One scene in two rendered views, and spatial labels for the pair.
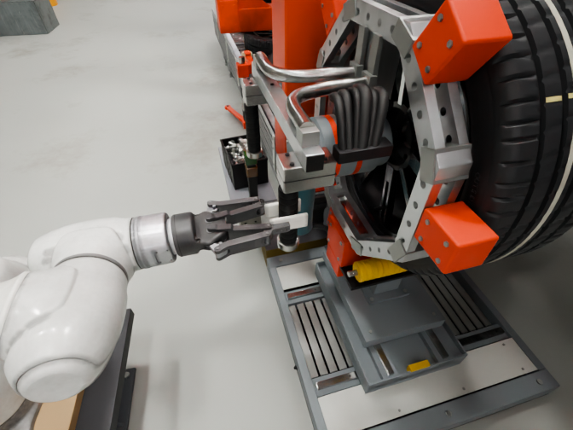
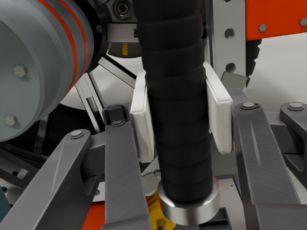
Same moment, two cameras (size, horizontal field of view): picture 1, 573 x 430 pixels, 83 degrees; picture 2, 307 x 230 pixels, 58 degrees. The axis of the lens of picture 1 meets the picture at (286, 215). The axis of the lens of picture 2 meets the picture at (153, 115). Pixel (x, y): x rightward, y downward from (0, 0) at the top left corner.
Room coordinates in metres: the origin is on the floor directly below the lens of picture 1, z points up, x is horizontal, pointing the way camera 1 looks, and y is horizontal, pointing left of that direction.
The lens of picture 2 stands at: (0.40, 0.15, 0.90)
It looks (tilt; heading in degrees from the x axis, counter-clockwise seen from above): 25 degrees down; 290
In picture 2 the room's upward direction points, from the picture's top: 9 degrees counter-clockwise
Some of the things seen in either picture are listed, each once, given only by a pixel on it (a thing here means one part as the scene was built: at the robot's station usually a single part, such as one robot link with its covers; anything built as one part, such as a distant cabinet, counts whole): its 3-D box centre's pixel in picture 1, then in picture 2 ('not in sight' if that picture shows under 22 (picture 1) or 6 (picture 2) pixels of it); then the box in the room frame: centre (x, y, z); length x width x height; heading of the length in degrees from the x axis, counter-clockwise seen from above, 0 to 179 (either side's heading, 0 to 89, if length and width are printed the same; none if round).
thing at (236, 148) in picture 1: (244, 159); not in sight; (1.10, 0.17, 0.51); 0.20 x 0.14 x 0.13; 21
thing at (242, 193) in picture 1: (245, 173); not in sight; (1.11, 0.17, 0.44); 0.43 x 0.17 x 0.03; 16
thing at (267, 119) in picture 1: (251, 91); not in sight; (2.32, 0.25, 0.28); 2.47 x 0.09 x 0.22; 16
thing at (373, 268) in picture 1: (396, 263); (160, 179); (0.58, -0.31, 0.51); 0.29 x 0.06 x 0.06; 106
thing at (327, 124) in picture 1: (337, 145); (21, 51); (0.65, -0.12, 0.85); 0.21 x 0.14 x 0.14; 106
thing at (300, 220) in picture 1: (288, 223); (213, 101); (0.42, 0.00, 0.83); 0.07 x 0.01 x 0.03; 105
